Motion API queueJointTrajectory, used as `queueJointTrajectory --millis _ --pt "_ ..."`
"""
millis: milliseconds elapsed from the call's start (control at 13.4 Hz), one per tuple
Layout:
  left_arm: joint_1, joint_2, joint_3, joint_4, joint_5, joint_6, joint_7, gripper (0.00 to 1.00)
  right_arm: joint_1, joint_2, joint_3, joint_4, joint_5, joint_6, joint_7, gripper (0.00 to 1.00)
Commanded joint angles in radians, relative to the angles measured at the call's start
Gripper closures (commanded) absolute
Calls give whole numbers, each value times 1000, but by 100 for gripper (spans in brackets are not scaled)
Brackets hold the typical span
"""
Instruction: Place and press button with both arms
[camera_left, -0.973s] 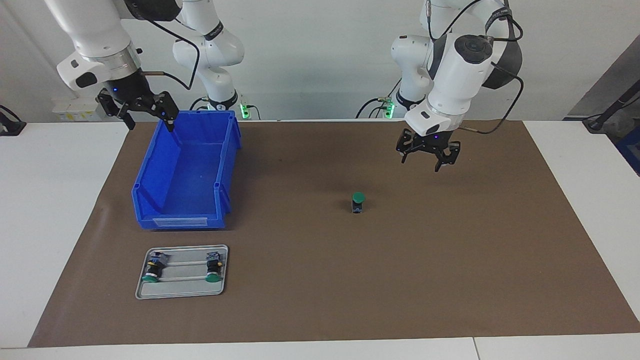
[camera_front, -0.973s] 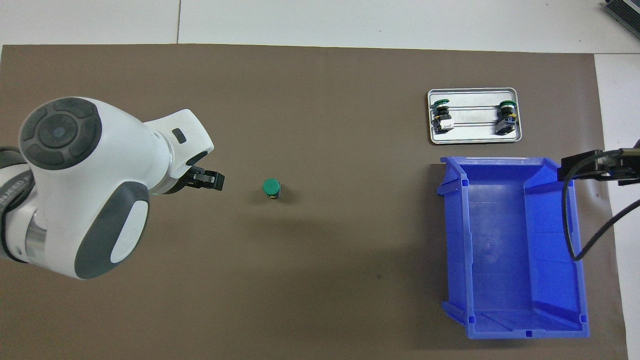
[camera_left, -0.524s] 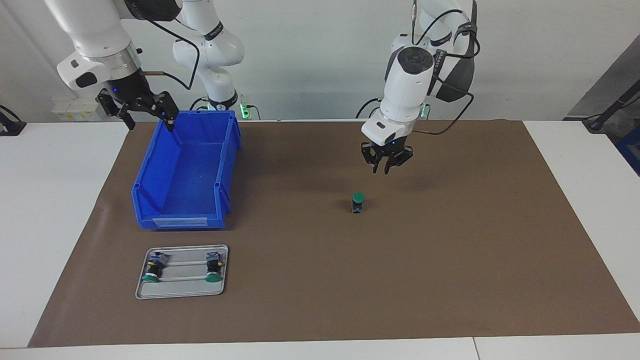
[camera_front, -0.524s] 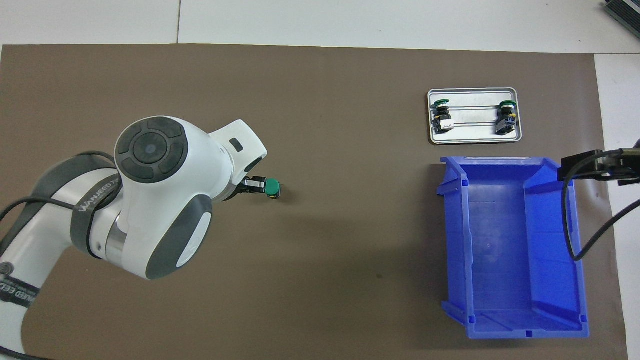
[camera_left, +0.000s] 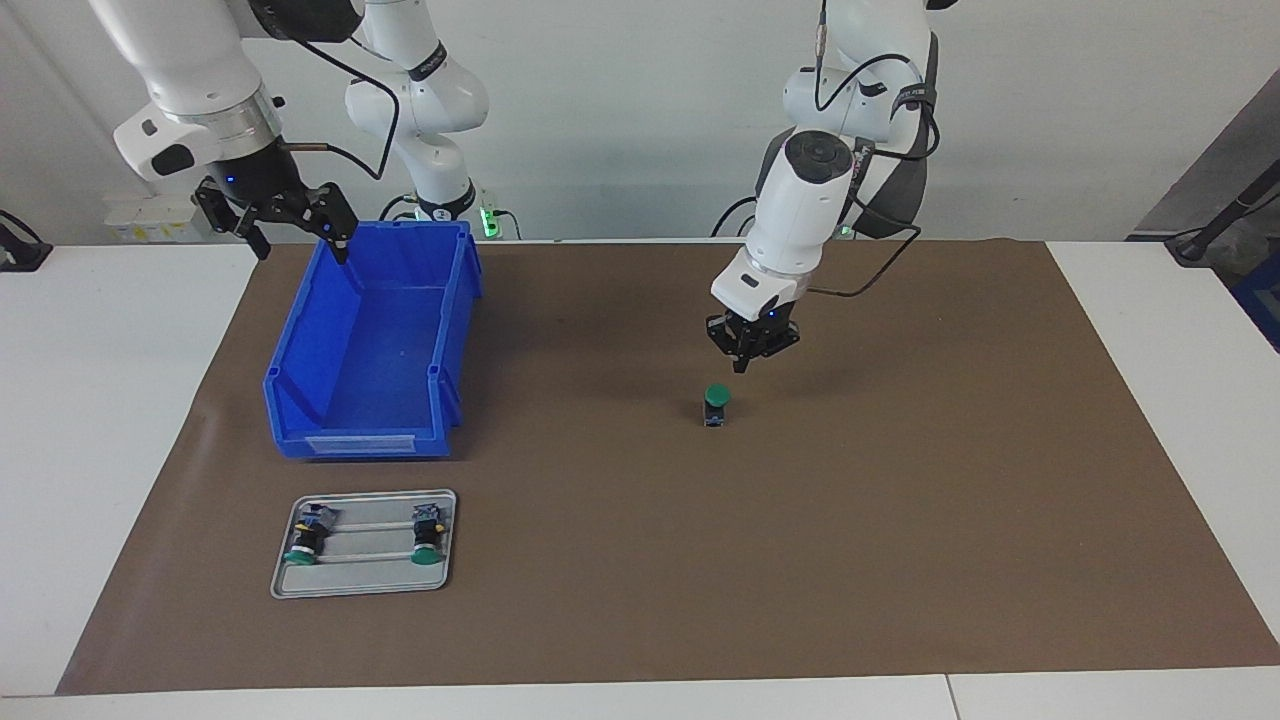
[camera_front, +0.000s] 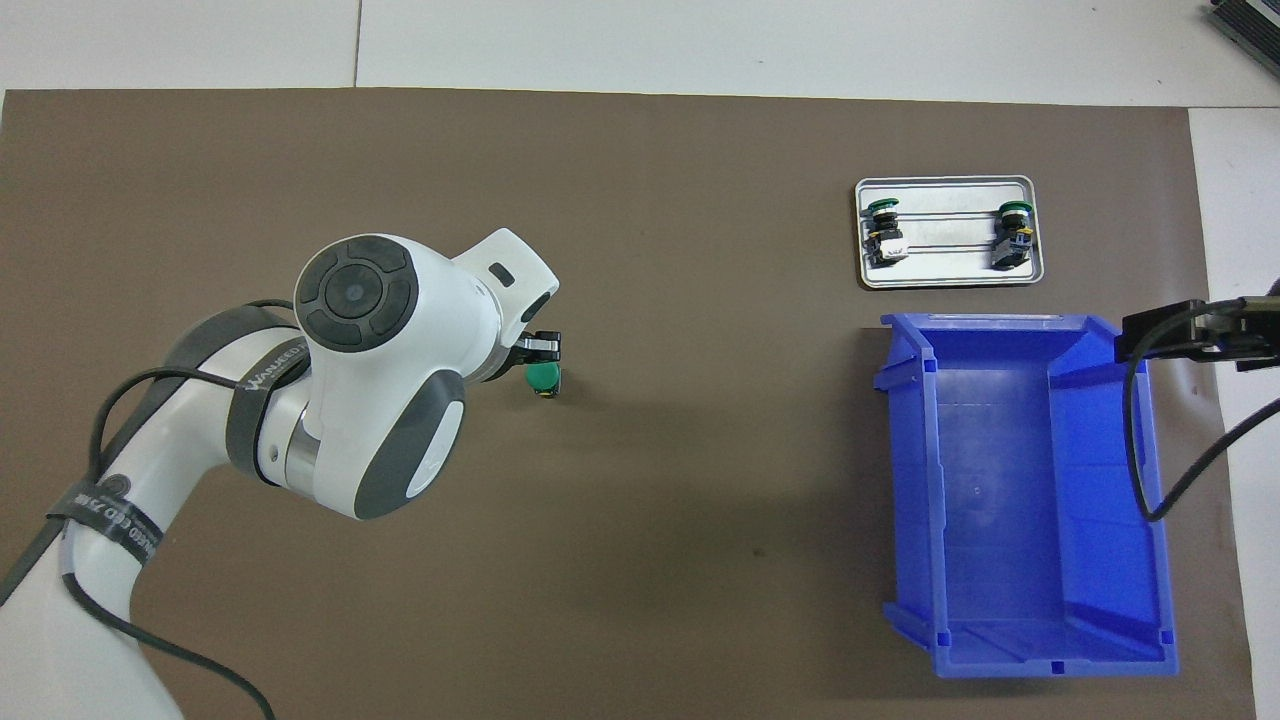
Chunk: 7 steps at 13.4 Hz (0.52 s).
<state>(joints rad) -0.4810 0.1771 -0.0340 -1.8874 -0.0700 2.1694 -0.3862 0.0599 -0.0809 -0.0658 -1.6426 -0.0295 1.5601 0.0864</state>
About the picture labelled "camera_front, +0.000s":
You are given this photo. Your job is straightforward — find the grey metal tray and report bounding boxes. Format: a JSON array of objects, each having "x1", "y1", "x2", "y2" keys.
[{"x1": 855, "y1": 176, "x2": 1045, "y2": 291}]

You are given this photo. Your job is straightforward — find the brown table mat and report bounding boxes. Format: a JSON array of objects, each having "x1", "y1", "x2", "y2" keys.
[{"x1": 0, "y1": 88, "x2": 1256, "y2": 720}]

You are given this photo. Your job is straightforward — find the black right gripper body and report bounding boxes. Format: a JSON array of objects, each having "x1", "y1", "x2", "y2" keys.
[{"x1": 1245, "y1": 280, "x2": 1280, "y2": 356}]

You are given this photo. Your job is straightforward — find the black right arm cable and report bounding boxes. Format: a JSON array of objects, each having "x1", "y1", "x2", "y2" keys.
[{"x1": 1125, "y1": 355, "x2": 1280, "y2": 523}]

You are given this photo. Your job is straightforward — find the blue plastic storage bin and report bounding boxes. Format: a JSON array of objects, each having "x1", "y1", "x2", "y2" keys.
[{"x1": 872, "y1": 312, "x2": 1179, "y2": 681}]

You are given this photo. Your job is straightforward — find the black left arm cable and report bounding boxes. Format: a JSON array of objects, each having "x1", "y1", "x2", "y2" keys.
[{"x1": 0, "y1": 298, "x2": 301, "y2": 720}]

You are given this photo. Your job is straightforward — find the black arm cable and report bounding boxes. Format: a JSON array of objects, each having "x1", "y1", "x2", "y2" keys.
[
  {"x1": 0, "y1": 298, "x2": 301, "y2": 720},
  {"x1": 1125, "y1": 355, "x2": 1280, "y2": 523}
]

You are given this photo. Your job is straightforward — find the grey ribbed metal device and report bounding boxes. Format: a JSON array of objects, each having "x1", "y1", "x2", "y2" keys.
[{"x1": 1205, "y1": 0, "x2": 1280, "y2": 81}]

